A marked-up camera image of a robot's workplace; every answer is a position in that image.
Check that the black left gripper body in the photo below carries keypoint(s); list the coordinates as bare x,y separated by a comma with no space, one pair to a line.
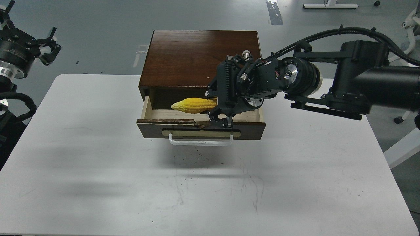
14,47

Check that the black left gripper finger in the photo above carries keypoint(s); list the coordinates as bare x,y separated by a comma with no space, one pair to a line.
6,22
47,57

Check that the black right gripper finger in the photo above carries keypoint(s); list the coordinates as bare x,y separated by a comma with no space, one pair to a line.
212,89
225,123

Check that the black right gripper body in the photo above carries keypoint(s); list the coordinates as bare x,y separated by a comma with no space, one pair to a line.
243,82

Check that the yellow corn cob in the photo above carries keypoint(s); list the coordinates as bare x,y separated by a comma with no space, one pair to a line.
194,105

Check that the wooden drawer with white handle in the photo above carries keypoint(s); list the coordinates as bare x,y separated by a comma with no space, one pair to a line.
164,123

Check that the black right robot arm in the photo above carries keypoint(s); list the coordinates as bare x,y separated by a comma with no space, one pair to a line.
341,72

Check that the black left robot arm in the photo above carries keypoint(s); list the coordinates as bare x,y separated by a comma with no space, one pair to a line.
8,88

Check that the dark wooden cabinet box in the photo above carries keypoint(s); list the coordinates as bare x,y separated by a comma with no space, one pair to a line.
181,63

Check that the grey floor tape strip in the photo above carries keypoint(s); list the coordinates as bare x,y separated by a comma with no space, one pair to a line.
274,12

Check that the white desk base far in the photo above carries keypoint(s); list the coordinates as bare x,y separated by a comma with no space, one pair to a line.
330,4

